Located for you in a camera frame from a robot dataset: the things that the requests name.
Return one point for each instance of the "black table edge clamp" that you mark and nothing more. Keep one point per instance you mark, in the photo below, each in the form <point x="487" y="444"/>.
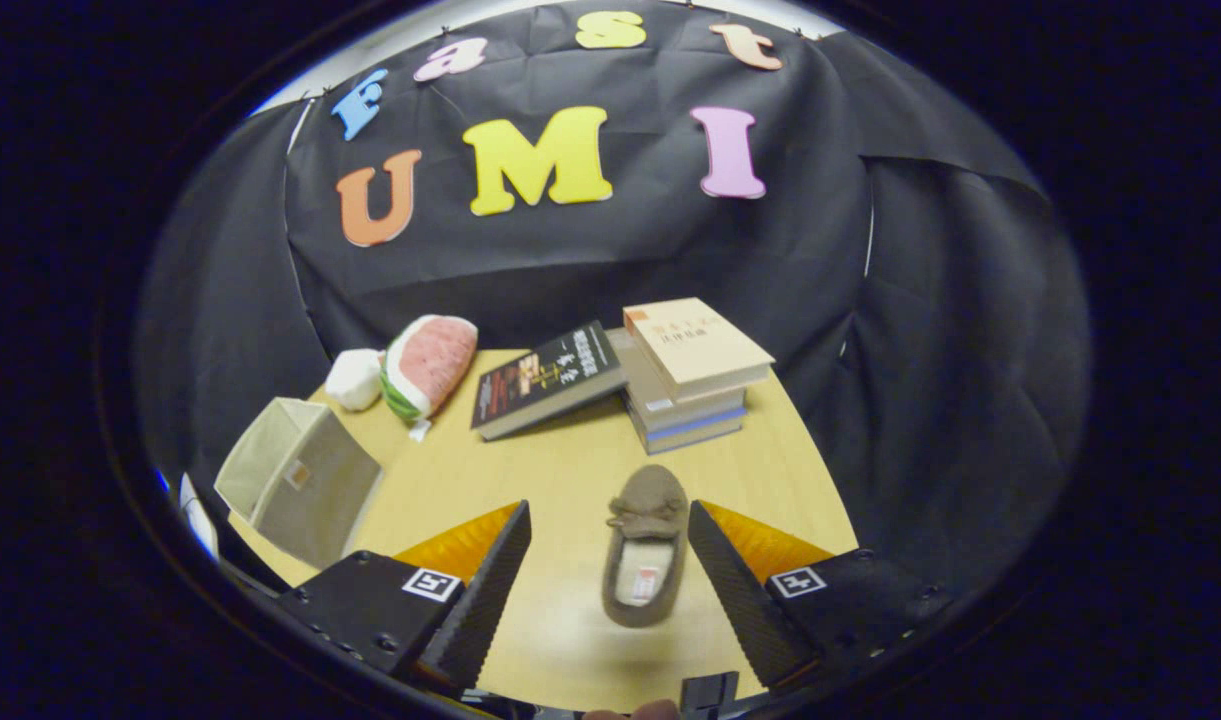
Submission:
<point x="708" y="692"/>

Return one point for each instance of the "watermelon slice plush toy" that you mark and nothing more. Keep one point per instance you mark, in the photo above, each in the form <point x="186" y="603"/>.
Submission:
<point x="430" y="360"/>

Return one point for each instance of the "black book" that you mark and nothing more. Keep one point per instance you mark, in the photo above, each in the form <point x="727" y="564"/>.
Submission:
<point x="545" y="375"/>

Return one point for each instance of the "blue book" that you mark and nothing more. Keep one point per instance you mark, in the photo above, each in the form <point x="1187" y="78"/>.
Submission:
<point x="690" y="435"/>

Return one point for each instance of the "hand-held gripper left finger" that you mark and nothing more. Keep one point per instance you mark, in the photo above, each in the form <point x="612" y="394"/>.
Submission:
<point x="480" y="610"/>

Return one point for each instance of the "beige fabric storage box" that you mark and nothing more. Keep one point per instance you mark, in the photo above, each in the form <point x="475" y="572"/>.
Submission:
<point x="320" y="500"/>

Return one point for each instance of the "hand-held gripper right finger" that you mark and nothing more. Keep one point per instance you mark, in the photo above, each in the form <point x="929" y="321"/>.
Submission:
<point x="740" y="600"/>

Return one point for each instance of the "grey book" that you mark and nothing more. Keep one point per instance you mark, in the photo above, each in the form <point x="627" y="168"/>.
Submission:
<point x="670" y="412"/>

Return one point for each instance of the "brown fuzzy shoe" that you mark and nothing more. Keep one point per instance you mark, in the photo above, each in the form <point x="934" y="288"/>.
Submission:
<point x="650" y="495"/>

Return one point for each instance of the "white plush toy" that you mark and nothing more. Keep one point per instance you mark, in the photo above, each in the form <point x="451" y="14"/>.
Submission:
<point x="353" y="380"/>

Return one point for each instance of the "beige book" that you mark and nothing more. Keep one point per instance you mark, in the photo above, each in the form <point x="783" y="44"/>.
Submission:
<point x="695" y="345"/>

